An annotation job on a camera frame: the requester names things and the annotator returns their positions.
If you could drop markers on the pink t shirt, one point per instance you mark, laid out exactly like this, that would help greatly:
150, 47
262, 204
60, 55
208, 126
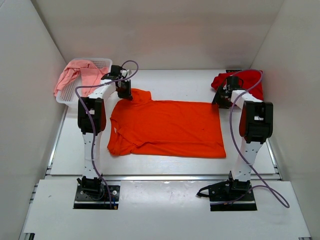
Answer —
85, 69

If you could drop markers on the red folded t shirt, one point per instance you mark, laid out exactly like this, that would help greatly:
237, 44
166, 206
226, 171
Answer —
247, 79

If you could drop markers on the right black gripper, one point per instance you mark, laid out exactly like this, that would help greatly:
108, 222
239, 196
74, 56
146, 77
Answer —
217, 100

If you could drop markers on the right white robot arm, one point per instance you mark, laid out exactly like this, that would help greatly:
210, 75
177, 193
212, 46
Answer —
255, 127

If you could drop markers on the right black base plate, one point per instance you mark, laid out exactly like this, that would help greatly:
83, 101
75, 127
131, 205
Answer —
229, 196

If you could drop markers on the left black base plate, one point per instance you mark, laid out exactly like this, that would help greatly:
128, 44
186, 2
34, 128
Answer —
83, 200

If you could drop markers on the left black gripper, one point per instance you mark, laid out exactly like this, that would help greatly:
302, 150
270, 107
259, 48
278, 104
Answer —
128, 95

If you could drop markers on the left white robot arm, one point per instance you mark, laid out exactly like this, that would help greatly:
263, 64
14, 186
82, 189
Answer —
91, 120

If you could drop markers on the white plastic basket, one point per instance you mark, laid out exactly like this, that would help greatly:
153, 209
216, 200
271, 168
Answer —
68, 96

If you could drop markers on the orange t shirt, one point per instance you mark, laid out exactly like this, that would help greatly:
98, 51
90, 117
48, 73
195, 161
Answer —
143, 126

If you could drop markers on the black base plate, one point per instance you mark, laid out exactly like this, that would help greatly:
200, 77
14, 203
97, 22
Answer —
83, 200
229, 196

